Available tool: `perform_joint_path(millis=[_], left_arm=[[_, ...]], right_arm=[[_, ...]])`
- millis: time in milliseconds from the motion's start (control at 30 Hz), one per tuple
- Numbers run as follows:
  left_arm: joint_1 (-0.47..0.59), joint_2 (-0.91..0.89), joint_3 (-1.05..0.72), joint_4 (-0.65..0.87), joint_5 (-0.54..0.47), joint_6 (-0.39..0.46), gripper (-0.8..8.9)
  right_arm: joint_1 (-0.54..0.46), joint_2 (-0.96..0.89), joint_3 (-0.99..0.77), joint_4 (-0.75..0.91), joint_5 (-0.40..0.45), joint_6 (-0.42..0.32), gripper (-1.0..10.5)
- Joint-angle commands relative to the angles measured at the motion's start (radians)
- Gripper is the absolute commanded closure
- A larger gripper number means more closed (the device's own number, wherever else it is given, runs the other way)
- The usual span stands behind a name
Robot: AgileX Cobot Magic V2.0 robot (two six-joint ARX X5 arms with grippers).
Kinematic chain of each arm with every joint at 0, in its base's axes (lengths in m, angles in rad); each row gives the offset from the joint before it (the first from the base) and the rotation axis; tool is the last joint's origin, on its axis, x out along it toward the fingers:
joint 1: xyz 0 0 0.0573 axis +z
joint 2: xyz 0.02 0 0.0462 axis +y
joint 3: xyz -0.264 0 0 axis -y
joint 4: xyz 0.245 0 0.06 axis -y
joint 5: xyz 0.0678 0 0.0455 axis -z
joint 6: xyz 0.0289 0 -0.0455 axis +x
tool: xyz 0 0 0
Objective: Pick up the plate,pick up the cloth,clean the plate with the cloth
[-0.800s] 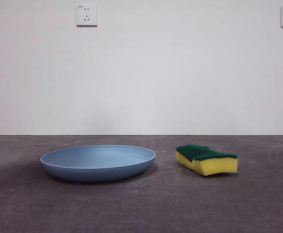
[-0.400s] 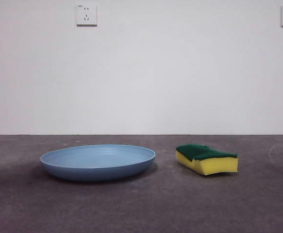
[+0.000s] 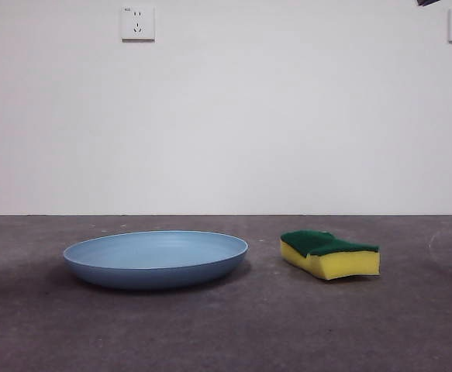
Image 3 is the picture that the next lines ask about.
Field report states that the yellow sponge with green pad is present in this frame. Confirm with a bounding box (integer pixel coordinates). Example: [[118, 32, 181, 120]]
[[279, 229, 381, 281]]

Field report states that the blue round plate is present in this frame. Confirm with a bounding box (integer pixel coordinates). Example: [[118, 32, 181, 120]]
[[62, 230, 250, 291]]

